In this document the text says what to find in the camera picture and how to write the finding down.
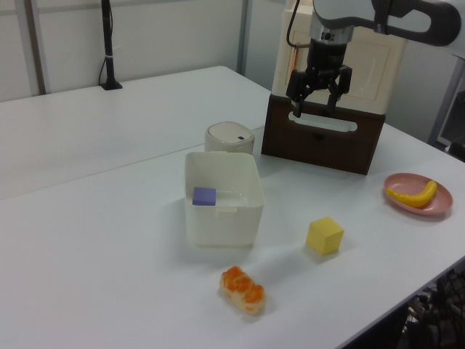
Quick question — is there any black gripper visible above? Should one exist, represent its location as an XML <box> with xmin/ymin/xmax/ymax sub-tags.
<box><xmin>286</xmin><ymin>39</ymin><xmax>352</xmax><ymax>117</ymax></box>

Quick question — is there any yellow cube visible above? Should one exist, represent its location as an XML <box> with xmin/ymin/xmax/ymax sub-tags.
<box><xmin>305</xmin><ymin>216</ymin><xmax>345</xmax><ymax>257</ymax></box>

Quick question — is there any cream plastic storage box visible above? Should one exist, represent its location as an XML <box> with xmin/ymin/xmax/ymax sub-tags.
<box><xmin>272</xmin><ymin>0</ymin><xmax>410</xmax><ymax>116</ymax></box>

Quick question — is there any dark brown wooden drawer box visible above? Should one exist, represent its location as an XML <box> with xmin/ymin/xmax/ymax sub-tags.
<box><xmin>260</xmin><ymin>93</ymin><xmax>387</xmax><ymax>176</ymax></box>

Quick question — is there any purple cube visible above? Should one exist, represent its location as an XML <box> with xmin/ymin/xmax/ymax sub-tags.
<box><xmin>191</xmin><ymin>186</ymin><xmax>218</xmax><ymax>207</ymax></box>

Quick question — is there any white open plastic box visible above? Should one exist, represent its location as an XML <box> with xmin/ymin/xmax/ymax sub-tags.
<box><xmin>184</xmin><ymin>151</ymin><xmax>264</xmax><ymax>250</ymax></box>

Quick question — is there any small cream trash can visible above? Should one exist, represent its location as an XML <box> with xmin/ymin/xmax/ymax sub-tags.
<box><xmin>204</xmin><ymin>121</ymin><xmax>255</xmax><ymax>154</ymax></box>

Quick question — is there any yellow toy banana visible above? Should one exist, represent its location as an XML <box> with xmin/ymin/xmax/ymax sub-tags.
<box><xmin>385</xmin><ymin>180</ymin><xmax>438</xmax><ymax>209</ymax></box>

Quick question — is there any pink plate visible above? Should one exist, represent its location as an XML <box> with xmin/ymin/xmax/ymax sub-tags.
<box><xmin>384</xmin><ymin>172</ymin><xmax>454</xmax><ymax>220</ymax></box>

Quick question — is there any salmon roe sushi toy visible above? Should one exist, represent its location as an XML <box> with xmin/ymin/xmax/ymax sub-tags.
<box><xmin>219</xmin><ymin>265</ymin><xmax>267</xmax><ymax>316</ymax></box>

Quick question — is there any white drawer handle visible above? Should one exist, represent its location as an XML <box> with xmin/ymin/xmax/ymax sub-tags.
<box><xmin>286</xmin><ymin>111</ymin><xmax>359</xmax><ymax>133</ymax></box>

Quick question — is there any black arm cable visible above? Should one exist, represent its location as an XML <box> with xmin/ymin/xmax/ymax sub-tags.
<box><xmin>286</xmin><ymin>0</ymin><xmax>313</xmax><ymax>49</ymax></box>

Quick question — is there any grey metal shelf frame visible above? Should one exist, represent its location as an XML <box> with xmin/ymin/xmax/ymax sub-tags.
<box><xmin>428</xmin><ymin>52</ymin><xmax>465</xmax><ymax>163</ymax></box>

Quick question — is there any black camera pole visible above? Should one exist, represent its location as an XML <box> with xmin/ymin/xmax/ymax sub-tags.
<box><xmin>99</xmin><ymin>0</ymin><xmax>124</xmax><ymax>91</ymax></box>

